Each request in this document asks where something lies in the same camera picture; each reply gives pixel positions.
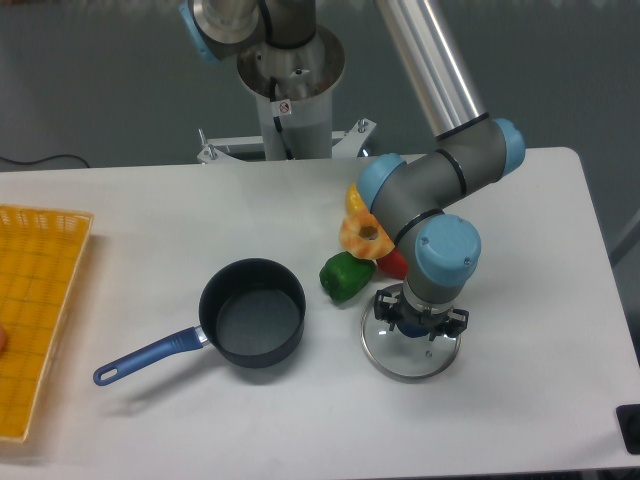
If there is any grey silver gripper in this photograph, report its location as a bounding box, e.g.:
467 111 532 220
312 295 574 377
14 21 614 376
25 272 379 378
373 285 469 341

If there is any glass lid blue knob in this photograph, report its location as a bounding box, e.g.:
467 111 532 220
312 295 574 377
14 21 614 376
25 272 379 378
360 300 461 381

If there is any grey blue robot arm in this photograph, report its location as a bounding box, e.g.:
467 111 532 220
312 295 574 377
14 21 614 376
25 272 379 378
180 1 525 338

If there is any red toy bell pepper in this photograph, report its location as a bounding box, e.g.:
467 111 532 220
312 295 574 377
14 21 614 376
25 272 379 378
376 248 409 280

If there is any green toy bell pepper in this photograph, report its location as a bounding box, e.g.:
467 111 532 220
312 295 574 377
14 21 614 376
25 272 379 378
319 252 376 303

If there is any yellow toy bell pepper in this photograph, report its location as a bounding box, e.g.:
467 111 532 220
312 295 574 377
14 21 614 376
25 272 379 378
344 183 367 215

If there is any black device at table edge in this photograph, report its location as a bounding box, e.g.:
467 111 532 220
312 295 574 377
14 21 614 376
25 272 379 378
616 404 640 455

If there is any yellow plastic basket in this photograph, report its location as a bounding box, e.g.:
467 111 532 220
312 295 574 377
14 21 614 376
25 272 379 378
1 204 94 443

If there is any orange toy donut ring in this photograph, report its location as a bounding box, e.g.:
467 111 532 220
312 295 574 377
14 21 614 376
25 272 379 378
339 208 396 261

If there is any black saucepan blue handle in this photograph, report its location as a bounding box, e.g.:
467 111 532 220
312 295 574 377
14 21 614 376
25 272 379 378
93 258 306 386

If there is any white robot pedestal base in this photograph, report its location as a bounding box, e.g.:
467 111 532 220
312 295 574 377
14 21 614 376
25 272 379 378
197 26 376 164

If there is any black cable on floor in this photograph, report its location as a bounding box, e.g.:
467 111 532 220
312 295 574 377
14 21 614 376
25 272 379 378
0 154 92 168

